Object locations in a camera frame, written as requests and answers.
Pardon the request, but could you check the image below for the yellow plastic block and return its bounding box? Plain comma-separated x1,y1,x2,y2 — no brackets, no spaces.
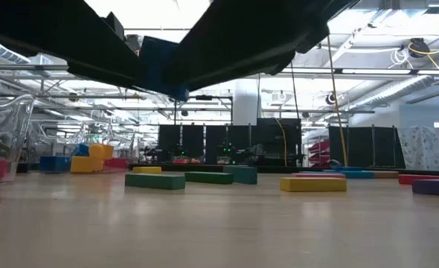
70,156,105,173
89,143,115,161

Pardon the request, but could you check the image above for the long teal wooden block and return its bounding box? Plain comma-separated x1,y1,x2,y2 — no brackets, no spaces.
222,165,258,185

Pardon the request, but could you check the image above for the long green wooden block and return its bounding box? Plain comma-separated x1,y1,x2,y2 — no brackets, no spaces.
185,171,234,185
124,173,186,191

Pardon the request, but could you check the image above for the long pink wooden block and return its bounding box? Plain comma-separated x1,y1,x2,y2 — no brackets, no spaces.
292,172,346,179

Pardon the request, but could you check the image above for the long yellow wooden block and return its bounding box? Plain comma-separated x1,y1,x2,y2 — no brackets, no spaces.
132,165,163,175
280,176,347,193

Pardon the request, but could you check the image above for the blue wooden block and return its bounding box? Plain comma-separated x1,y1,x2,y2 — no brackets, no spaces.
344,170,375,180

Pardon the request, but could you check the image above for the white pillar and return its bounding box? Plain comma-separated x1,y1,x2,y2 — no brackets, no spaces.
234,80,260,126

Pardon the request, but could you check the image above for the small clear plastic bin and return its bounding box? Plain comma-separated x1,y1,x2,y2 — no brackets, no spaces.
25,118,135,173

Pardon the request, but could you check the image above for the large clear plastic bin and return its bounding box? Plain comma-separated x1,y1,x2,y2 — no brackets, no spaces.
0,95,35,185

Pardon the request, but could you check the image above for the small blue plastic block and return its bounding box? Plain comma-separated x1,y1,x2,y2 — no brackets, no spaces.
39,156,71,174

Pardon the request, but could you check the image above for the red rack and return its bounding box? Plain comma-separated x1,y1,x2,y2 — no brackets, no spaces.
308,139,332,167

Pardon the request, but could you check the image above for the tan wooden block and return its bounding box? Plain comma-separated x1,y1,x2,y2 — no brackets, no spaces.
371,170,400,179

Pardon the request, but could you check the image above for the white patterned sheet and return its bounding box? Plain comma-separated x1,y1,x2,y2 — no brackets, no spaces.
397,125,439,171

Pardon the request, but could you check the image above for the long purple block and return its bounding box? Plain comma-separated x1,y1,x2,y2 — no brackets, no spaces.
411,179,439,197

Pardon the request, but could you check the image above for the black gantry frame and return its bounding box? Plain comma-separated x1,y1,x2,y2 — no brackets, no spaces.
173,95,234,126

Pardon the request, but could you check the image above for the black cable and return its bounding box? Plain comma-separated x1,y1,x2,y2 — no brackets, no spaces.
289,72,301,120

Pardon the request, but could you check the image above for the wide black partition wall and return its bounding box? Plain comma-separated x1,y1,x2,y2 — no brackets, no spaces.
158,118,302,167

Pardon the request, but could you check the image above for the long ceiling light rail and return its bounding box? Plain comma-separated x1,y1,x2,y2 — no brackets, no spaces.
0,63,439,75

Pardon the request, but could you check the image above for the silver ventilation duct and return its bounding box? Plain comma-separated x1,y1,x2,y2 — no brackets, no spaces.
347,51,439,111

